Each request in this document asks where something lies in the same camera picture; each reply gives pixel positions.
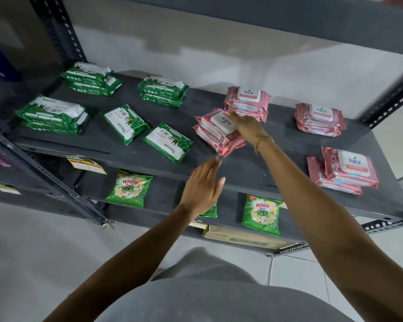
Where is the dark grey metal shelving rack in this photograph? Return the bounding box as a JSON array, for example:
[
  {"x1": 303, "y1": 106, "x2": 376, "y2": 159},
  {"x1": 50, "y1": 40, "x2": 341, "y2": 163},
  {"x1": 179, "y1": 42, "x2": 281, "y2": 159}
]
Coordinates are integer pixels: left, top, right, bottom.
[{"x1": 0, "y1": 0, "x2": 403, "y2": 258}]

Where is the blue container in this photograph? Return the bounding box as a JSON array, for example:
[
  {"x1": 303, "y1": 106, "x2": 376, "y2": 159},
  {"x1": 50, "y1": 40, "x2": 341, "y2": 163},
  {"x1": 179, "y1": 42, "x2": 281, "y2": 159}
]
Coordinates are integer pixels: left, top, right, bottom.
[{"x1": 0, "y1": 32, "x2": 23, "y2": 83}]

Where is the green detergent powder pouch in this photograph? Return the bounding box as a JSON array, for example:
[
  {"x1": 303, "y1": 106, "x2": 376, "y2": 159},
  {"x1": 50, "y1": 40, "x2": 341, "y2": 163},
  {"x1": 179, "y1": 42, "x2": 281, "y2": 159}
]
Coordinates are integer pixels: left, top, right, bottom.
[
  {"x1": 105, "y1": 169, "x2": 154, "y2": 208},
  {"x1": 241, "y1": 194, "x2": 284, "y2": 237},
  {"x1": 199, "y1": 204, "x2": 218, "y2": 218}
]

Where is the person's right forearm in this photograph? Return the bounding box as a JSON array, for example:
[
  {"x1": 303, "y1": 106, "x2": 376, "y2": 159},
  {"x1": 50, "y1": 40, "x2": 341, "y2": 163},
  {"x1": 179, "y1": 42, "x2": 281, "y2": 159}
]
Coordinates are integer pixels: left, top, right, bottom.
[{"x1": 255, "y1": 137, "x2": 403, "y2": 322}]

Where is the person's left hand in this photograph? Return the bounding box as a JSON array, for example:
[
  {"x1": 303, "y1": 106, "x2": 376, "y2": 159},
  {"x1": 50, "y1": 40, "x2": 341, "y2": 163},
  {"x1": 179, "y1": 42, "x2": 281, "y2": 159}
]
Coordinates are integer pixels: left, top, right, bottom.
[{"x1": 180, "y1": 157, "x2": 226, "y2": 217}]

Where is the group of green wipes packs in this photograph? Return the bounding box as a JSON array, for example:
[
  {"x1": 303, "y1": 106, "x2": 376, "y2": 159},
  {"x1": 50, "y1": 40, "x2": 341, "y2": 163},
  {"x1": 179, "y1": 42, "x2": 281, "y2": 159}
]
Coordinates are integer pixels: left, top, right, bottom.
[{"x1": 15, "y1": 61, "x2": 195, "y2": 165}]

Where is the person's left forearm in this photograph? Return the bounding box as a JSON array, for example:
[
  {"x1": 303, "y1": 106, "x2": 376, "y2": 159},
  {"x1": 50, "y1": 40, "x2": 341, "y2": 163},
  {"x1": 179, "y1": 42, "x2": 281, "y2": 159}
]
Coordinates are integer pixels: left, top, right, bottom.
[{"x1": 43, "y1": 204, "x2": 209, "y2": 322}]

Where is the group of pink wipes packs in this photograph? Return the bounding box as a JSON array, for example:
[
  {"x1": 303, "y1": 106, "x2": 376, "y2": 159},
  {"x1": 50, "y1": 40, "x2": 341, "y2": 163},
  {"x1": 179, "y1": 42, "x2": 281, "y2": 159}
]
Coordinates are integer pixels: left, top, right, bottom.
[{"x1": 192, "y1": 85, "x2": 379, "y2": 196}]

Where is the grey garment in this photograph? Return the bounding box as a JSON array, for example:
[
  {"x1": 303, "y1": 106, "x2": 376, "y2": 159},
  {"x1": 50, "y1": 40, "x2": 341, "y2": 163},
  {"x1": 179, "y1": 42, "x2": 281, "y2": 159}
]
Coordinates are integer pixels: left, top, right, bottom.
[{"x1": 96, "y1": 247, "x2": 357, "y2": 322}]

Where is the brown cardboard box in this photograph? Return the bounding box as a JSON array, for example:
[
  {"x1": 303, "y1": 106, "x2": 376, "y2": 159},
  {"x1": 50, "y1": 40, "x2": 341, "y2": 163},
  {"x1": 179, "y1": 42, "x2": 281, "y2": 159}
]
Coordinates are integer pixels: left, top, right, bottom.
[{"x1": 202, "y1": 225, "x2": 295, "y2": 250}]

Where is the gold bracelet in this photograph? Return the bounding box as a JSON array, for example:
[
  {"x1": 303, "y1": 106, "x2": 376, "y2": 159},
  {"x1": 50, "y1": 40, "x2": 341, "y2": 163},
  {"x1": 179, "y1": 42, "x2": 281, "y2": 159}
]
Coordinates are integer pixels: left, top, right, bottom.
[{"x1": 254, "y1": 136, "x2": 275, "y2": 156}]

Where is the pink wet wipes packet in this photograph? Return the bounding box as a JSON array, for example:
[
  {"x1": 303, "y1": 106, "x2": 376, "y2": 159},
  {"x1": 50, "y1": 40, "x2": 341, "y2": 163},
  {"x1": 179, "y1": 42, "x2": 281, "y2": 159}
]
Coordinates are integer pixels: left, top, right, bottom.
[{"x1": 200, "y1": 108, "x2": 246, "y2": 142}]

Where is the person's right hand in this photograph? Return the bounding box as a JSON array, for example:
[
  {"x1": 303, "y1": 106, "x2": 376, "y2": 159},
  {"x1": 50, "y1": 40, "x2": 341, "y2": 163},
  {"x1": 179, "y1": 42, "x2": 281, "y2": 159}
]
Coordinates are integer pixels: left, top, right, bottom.
[{"x1": 227, "y1": 110, "x2": 270, "y2": 147}]

